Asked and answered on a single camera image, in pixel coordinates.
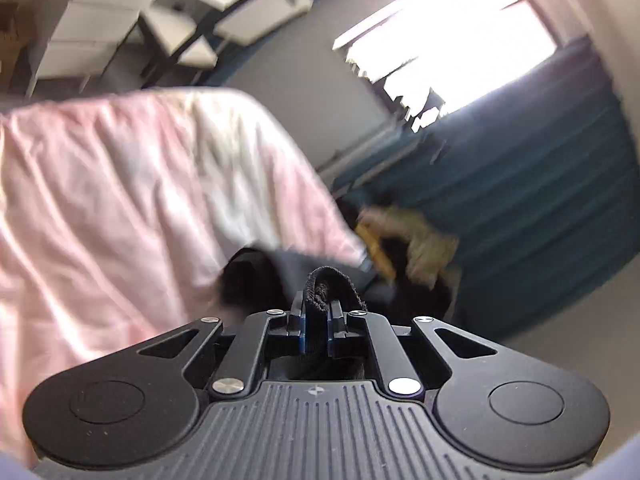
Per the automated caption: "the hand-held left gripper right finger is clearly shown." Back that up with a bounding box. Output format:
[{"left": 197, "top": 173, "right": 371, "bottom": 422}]
[{"left": 326, "top": 300, "right": 501, "bottom": 397}]

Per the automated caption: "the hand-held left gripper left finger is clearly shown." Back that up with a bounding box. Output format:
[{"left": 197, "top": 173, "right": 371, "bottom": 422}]
[{"left": 135, "top": 296, "right": 306, "bottom": 397}]

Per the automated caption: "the black garment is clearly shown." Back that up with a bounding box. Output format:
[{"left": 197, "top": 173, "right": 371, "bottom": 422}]
[{"left": 217, "top": 246, "right": 372, "bottom": 382}]

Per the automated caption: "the yellow cloth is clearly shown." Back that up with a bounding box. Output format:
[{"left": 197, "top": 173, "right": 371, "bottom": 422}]
[{"left": 356, "top": 227, "right": 398, "bottom": 278}]

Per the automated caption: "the beige fleece jacket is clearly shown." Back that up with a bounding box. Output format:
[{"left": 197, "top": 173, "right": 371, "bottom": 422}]
[{"left": 350, "top": 204, "right": 464, "bottom": 323}]

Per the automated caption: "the white radiator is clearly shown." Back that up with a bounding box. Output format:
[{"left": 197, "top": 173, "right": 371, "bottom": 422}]
[{"left": 319, "top": 122, "right": 422, "bottom": 198}]

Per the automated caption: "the pink bed sheet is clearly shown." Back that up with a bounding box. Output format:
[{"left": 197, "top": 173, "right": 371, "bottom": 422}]
[{"left": 0, "top": 86, "right": 372, "bottom": 463}]

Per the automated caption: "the teal curtain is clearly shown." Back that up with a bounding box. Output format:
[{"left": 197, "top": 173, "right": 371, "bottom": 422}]
[{"left": 345, "top": 39, "right": 640, "bottom": 338}]

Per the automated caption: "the window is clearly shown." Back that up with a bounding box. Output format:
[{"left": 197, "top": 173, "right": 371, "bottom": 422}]
[{"left": 332, "top": 0, "right": 559, "bottom": 134}]

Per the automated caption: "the white desk with drawers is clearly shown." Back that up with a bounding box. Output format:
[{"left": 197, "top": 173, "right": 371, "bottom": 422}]
[{"left": 24, "top": 0, "right": 253, "bottom": 98}]

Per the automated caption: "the white chair with black frame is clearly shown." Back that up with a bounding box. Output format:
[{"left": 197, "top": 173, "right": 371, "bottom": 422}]
[{"left": 139, "top": 4, "right": 222, "bottom": 87}]

